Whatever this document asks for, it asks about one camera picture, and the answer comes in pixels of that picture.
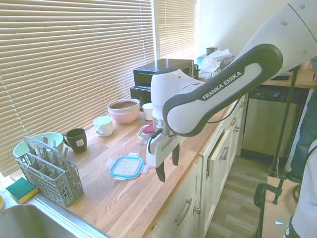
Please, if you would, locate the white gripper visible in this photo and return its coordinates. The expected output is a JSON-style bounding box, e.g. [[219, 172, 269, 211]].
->
[[146, 133, 181, 183]]

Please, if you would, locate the clear lid with teal seal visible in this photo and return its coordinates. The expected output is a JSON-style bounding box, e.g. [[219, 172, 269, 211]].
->
[[106, 153, 151, 181]]

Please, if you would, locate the clear glass food container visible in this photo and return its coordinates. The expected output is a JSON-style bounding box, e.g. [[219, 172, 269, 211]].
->
[[137, 124, 156, 146]]

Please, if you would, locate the white kitchen cabinet unit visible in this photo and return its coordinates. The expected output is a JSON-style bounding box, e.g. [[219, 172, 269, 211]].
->
[[148, 94, 250, 238]]

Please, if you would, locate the white ajar cabinet door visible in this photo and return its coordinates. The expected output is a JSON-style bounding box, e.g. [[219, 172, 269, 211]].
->
[[207, 128, 232, 179]]

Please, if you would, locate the white paper cup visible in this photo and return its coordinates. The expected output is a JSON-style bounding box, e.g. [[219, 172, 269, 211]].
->
[[142, 103, 154, 121]]

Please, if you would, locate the pink bowl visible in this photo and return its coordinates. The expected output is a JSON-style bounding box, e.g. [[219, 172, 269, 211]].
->
[[108, 108, 140, 125]]

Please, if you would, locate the white mug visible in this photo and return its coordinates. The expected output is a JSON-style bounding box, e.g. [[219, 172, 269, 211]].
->
[[93, 116, 114, 137]]

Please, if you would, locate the beige bowl with brown inside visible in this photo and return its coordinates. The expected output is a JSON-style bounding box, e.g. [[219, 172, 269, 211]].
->
[[107, 98, 140, 114]]

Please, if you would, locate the black toaster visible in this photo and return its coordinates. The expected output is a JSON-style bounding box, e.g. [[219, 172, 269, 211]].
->
[[130, 68, 159, 105]]

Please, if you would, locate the dark mug with label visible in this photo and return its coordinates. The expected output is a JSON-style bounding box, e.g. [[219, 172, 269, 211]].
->
[[62, 128, 88, 154]]

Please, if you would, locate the green metal clamp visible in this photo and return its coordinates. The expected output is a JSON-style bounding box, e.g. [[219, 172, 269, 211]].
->
[[254, 175, 285, 238]]

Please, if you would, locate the stainless steel dishwasher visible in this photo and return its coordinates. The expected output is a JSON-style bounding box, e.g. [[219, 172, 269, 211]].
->
[[241, 85, 310, 159]]

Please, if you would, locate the white plastic bag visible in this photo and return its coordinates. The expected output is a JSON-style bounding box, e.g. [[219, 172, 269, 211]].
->
[[199, 49, 236, 80]]

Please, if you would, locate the grey plastic cutlery basket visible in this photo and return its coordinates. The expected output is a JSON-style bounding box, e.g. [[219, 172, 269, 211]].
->
[[15, 135, 84, 208]]

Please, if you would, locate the wooden mounting board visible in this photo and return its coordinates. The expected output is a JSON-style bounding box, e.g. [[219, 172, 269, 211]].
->
[[261, 175, 302, 238]]

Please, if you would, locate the mint green bowl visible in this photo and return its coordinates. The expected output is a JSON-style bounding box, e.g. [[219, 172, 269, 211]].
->
[[12, 132, 64, 160]]

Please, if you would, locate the person in blue jeans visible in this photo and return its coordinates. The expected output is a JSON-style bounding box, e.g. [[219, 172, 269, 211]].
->
[[289, 57, 317, 184]]

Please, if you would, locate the narrow beige window blind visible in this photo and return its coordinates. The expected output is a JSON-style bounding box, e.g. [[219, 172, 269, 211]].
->
[[157, 0, 196, 60]]

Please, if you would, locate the wide beige window blind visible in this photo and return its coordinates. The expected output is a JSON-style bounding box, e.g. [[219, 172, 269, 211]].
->
[[0, 0, 156, 177]]

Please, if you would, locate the green and yellow sponge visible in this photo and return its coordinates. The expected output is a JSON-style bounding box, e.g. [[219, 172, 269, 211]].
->
[[5, 177, 39, 204]]

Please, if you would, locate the stainless steel sink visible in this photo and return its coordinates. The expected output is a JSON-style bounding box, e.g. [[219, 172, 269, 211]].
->
[[0, 202, 107, 238]]

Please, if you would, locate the pink wrist camera mount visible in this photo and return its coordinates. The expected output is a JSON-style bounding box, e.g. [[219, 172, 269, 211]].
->
[[142, 125, 156, 139]]

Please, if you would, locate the long steel cabinet handle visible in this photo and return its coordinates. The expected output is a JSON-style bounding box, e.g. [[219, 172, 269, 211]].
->
[[174, 198, 193, 226]]

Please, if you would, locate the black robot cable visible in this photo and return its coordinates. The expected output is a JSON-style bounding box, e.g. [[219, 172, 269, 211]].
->
[[207, 98, 240, 124]]

